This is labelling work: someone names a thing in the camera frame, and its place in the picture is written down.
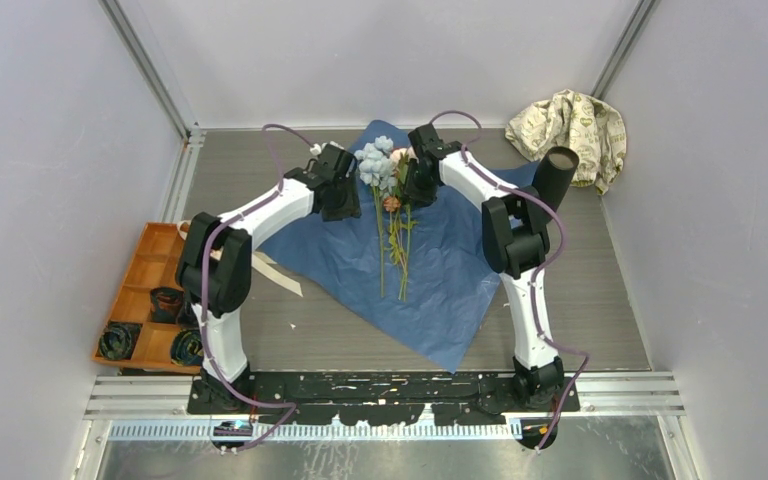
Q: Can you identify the blue hydrangea flower stem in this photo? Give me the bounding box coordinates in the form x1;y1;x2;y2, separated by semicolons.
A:
354;136;401;297

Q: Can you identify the orange rose flower stem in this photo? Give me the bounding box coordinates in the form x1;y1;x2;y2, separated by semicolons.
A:
382;194;418;302

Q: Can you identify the blue paper flower bouquet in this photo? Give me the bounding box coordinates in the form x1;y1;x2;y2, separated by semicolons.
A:
259;119;539;374

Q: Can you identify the cream ribbon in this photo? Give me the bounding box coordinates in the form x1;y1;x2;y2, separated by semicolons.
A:
175;220;304;297

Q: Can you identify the pink rose flower stem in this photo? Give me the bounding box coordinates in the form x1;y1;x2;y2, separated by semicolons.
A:
390;147;417;169

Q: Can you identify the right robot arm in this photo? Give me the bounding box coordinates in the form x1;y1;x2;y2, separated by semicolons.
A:
406;124;579;411

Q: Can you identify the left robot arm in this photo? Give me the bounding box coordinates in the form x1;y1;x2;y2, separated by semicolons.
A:
176;143;361;413

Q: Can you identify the black vase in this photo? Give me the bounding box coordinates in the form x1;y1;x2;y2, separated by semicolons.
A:
532;146;580;211

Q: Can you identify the patterned cream cloth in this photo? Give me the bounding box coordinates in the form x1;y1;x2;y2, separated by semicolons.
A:
504;89;627;196

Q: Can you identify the orange wooden tray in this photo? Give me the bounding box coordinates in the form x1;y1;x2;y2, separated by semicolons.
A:
93;223;203;374

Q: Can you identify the rolled dark item middle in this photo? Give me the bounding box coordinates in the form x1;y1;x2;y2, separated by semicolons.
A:
149;287;184;325

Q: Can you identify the rolled dark item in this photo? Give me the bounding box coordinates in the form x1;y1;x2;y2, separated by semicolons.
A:
169;329;204;367
149;287;184;325
98;322;141;361

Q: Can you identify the rolled dark item front right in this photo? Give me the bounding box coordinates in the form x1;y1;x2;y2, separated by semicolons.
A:
169;329;204;367

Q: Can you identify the rolled dark item front left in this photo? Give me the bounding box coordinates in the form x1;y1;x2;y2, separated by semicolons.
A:
98;322;141;361

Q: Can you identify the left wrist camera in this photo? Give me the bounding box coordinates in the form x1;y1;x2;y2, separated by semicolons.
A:
310;141;346;161

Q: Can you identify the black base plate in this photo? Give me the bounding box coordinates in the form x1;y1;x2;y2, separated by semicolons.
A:
186;371;580;426

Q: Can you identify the aluminium rail frame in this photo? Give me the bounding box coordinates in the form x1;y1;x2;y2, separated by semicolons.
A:
82;129;697;480

